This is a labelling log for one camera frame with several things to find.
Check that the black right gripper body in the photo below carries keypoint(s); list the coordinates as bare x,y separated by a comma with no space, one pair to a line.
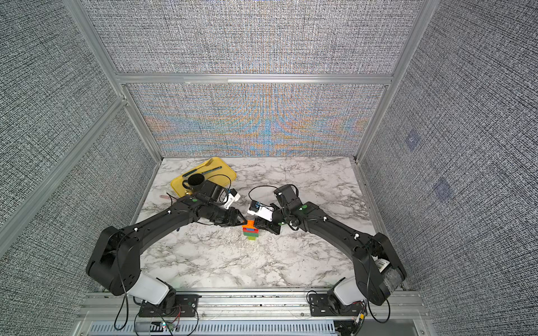
274,227

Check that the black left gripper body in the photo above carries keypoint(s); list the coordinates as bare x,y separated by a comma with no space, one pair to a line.
221,216

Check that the orange long lego brick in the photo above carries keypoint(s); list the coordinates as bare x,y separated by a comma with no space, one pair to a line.
250,227

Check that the red long lego brick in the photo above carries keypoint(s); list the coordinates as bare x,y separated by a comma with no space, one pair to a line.
251,233

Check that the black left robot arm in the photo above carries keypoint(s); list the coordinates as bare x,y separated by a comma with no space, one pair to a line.
115,260

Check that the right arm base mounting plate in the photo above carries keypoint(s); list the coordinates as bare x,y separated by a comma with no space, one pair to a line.
323,305

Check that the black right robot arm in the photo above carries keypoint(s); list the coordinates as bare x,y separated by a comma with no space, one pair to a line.
378,270

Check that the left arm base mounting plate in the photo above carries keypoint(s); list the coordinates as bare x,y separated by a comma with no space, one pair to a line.
183,305

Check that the black mug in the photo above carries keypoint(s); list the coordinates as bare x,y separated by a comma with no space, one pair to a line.
194,183

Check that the yellow plastic tray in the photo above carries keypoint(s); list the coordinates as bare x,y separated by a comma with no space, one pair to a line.
222,177

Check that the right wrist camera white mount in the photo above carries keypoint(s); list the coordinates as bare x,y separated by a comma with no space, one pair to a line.
260,210

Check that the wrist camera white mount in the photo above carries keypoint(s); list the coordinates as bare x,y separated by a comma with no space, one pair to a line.
232,196
260,210

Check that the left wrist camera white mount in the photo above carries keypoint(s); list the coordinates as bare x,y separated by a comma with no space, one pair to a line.
232,196

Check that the green handled knife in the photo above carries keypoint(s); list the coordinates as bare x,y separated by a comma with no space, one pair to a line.
211,170

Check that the aluminium front rail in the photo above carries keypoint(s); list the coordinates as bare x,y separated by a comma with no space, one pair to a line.
260,304

